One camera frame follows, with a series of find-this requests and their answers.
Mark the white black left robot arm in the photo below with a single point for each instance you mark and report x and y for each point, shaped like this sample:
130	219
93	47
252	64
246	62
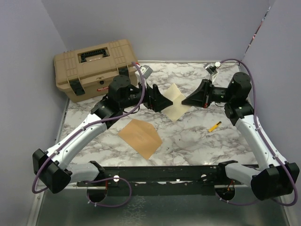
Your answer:
52	166

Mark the yellow black utility knife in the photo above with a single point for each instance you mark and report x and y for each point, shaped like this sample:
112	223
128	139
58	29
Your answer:
214	127

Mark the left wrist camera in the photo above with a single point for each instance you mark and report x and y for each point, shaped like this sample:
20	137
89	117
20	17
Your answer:
146	71

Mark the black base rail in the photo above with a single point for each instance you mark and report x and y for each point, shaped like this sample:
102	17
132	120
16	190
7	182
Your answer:
157	181

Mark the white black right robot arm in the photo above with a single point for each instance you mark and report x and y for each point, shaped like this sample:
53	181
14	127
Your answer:
275	176

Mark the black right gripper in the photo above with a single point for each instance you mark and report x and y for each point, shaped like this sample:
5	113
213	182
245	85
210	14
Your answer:
202	96

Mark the tan plastic toolbox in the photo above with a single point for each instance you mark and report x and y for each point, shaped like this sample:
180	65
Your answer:
86	73

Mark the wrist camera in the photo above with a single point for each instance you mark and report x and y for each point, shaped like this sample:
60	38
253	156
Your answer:
212	69
146	71

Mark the brown paper envelope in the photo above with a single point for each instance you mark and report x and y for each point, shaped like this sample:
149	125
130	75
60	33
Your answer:
142	137

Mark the cream paper letter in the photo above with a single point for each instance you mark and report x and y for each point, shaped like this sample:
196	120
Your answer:
177	109

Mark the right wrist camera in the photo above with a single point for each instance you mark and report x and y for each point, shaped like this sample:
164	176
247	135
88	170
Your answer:
212	69

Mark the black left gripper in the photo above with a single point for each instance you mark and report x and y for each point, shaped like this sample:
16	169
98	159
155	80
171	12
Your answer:
155	100

